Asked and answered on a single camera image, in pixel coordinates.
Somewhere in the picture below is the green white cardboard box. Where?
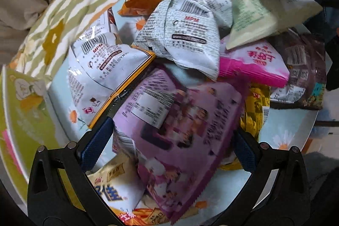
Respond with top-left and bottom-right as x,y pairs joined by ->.
0,67 -> 88,212

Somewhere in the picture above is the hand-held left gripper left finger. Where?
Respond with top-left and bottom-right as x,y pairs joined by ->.
27,116 -> 125,226

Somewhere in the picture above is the white brown-cornered snack packet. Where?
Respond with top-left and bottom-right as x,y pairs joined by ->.
77,7 -> 119,42

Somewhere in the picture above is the pale green snack packet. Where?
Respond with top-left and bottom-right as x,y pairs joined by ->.
227,0 -> 324,50

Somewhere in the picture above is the white table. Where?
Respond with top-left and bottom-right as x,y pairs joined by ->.
265,110 -> 320,205

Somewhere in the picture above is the purple snack packet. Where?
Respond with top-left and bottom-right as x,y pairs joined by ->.
113,67 -> 251,225

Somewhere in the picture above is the light blue daisy tablecloth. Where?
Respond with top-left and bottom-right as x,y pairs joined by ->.
48,7 -> 321,226

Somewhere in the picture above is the green floral striped blanket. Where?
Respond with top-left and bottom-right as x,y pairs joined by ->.
8,0 -> 181,89

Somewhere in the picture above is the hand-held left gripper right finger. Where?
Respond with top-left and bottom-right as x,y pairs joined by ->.
212,127 -> 311,226

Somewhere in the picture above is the pink white snack packet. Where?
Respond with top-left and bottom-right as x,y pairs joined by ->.
218,37 -> 290,89

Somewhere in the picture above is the white yellow-edged snack packet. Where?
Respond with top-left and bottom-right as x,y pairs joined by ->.
69,31 -> 157,128

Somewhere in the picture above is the orange striped snack packet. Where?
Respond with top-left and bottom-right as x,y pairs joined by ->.
117,207 -> 172,226

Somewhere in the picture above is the dark brown snack packet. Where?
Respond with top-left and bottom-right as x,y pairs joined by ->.
270,29 -> 327,110

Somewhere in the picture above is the gold yellow snack packet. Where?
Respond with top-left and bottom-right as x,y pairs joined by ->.
221,84 -> 271,171

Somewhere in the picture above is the cream snack packet blue print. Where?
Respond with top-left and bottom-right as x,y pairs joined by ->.
87,152 -> 146,213

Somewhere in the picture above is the grey fuzzy rug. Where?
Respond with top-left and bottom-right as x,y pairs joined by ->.
304,150 -> 339,216

